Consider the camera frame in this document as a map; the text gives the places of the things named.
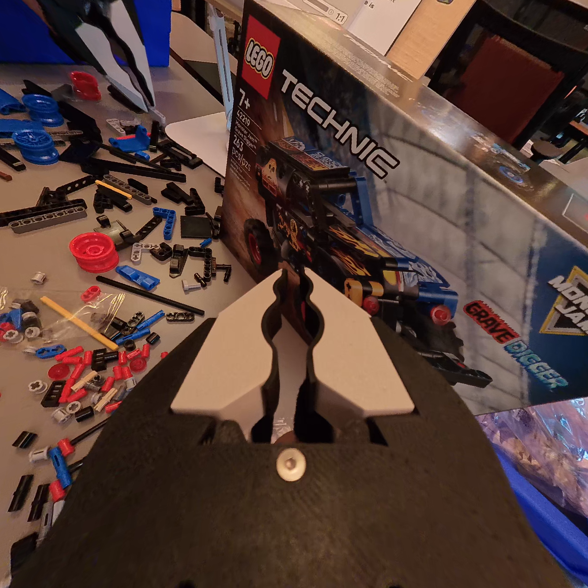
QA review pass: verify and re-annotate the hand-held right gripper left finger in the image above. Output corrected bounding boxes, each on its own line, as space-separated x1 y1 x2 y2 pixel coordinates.
170 269 285 422

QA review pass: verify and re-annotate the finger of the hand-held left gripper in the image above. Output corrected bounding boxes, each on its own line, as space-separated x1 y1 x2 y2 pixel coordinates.
75 21 150 113
109 0 157 110

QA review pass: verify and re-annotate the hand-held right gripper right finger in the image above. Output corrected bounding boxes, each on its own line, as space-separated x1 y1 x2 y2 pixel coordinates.
301 268 420 421

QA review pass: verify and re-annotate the grey desk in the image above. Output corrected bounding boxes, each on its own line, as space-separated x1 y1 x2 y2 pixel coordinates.
0 11 258 529

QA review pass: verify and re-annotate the blue tagged plastic bin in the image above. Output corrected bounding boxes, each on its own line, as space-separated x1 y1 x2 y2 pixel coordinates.
0 0 172 68

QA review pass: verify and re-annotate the red wheel rim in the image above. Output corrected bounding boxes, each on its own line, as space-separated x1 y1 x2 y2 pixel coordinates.
68 232 121 273
68 70 103 102

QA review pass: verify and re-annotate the blue wheel rim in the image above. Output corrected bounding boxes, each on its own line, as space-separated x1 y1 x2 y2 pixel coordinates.
11 128 62 166
21 93 65 128

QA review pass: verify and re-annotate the blue hinged panel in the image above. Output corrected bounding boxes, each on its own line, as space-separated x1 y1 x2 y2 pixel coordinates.
108 123 153 151

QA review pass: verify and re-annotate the long black axle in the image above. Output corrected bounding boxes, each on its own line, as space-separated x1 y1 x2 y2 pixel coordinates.
95 274 206 317

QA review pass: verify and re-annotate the blue flat panel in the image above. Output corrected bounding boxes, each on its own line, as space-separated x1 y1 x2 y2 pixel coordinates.
0 87 27 116
0 118 34 139

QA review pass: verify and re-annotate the book stand with white base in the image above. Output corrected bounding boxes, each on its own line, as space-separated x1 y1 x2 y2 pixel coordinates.
165 0 478 178

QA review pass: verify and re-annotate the blue narrow panel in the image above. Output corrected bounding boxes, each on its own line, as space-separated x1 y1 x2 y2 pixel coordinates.
114 265 161 291

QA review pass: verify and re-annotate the short yellow axle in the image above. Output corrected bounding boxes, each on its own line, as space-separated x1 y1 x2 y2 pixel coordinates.
95 179 133 199

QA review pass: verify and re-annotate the small clear plastic bag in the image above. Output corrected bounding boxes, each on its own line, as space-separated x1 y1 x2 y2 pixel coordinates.
0 286 128 343

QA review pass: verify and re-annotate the black square tile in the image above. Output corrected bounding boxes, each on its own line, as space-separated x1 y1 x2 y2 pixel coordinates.
179 214 214 239

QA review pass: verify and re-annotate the medium grey beam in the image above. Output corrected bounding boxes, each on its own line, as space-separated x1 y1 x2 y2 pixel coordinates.
103 173 157 205

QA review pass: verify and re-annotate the pile of small connector pins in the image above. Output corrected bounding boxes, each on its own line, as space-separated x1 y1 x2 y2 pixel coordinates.
0 285 171 524

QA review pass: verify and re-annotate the long yellow axle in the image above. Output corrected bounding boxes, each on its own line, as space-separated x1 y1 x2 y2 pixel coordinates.
40 295 119 352

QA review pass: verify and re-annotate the blue large L beam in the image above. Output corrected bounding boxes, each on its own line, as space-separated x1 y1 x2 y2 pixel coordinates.
152 207 177 241

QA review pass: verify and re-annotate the black rectangular panel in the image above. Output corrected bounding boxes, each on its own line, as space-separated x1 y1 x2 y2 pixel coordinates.
95 214 135 251

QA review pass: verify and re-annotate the long grey beam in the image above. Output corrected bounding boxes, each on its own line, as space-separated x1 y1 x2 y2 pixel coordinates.
9 209 88 235

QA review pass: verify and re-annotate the monster truck toy set box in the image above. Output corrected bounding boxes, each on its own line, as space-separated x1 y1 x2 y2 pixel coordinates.
220 0 588 415

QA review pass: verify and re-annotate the large clear plastic bag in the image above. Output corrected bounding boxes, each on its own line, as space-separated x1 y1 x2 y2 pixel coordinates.
475 397 588 516

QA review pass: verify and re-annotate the printed instruction sheet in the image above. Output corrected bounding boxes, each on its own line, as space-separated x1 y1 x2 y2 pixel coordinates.
347 0 424 49

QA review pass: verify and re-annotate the black chair red back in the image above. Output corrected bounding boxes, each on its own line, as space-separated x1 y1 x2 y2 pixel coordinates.
427 0 588 149

